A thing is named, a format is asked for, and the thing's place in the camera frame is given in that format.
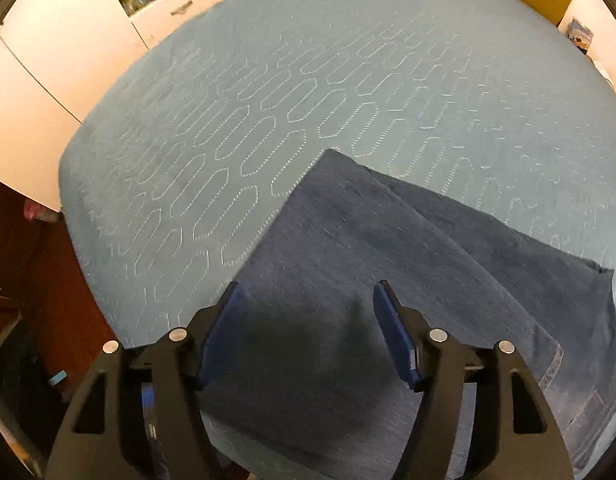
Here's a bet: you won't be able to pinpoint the dark wooden furniture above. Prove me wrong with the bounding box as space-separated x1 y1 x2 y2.
0 175 118 476

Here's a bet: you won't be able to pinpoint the blue denim pants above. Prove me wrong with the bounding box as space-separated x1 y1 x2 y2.
198 148 616 480

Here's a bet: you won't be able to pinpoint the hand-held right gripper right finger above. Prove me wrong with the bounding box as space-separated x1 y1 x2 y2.
373 280 574 480

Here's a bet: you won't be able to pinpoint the small picture card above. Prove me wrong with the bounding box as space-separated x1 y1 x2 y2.
567 17 595 53

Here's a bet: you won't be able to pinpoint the blue quilted bed cover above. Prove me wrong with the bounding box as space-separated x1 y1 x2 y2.
58 0 616 480

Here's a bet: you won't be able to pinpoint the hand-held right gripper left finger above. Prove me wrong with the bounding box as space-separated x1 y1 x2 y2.
46 281 239 480

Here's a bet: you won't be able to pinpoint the white wardrobe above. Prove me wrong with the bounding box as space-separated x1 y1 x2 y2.
0 0 151 213

